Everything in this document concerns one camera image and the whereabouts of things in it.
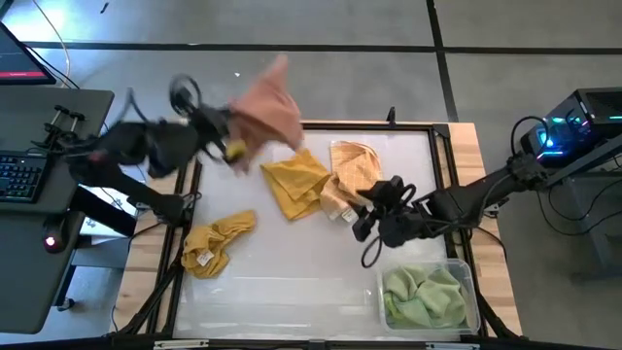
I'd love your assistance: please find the lime green towel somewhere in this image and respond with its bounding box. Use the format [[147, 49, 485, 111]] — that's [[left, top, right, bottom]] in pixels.
[[415, 267, 470, 331]]

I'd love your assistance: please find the computer case with coloured lights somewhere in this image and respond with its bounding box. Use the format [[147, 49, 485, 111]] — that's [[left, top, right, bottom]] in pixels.
[[519, 87, 622, 169]]

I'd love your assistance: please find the grey metal cart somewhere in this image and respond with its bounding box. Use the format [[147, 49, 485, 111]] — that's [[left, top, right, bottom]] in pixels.
[[536, 135, 622, 276]]

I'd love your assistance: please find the black desk clamp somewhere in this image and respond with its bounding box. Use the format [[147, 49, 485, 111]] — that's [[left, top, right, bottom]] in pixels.
[[30, 104, 86, 158]]

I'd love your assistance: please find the black cable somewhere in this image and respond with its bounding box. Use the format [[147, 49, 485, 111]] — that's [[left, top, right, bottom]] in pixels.
[[23, 45, 82, 91]]

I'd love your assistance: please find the terracotta pink towel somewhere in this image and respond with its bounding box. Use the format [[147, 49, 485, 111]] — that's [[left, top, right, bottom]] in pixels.
[[226, 52, 305, 175]]

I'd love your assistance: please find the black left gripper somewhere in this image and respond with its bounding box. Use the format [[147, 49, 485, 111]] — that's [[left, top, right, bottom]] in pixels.
[[191, 104, 245, 164]]

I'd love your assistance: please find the black backlit keyboard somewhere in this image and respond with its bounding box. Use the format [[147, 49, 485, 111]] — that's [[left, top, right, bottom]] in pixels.
[[0, 150, 51, 203]]

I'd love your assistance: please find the black desk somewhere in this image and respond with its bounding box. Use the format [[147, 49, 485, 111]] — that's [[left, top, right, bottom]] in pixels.
[[0, 86, 116, 335]]

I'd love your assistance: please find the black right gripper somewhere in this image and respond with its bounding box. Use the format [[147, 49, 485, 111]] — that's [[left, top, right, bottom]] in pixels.
[[352, 175, 425, 249]]

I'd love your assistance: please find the black computer monitor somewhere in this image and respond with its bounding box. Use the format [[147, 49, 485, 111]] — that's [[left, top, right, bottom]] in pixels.
[[0, 21, 57, 87]]

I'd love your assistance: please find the white metal bracket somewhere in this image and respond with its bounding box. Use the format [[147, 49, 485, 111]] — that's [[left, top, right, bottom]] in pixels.
[[154, 339, 211, 350]]

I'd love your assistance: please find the black metal table frame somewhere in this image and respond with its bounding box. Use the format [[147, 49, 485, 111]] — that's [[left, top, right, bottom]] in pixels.
[[116, 119, 521, 347]]

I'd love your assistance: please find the black mouse with red light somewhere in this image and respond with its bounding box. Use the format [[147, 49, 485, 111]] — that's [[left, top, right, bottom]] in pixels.
[[42, 225, 67, 256]]

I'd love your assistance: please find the yellow cable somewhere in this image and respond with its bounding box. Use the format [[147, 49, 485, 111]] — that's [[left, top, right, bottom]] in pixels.
[[31, 0, 72, 85]]

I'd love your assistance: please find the sage green towel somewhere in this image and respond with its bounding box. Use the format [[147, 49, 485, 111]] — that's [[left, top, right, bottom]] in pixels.
[[382, 265, 432, 320]]

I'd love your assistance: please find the clear plastic bin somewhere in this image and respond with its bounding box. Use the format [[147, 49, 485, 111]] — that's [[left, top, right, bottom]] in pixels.
[[376, 258, 482, 337]]

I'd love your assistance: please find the mustard yellow towel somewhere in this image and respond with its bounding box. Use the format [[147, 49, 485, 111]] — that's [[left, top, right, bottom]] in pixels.
[[259, 148, 332, 223], [180, 209, 258, 280]]

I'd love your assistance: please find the peach checked towel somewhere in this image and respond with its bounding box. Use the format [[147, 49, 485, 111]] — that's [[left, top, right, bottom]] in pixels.
[[319, 139, 384, 223]]

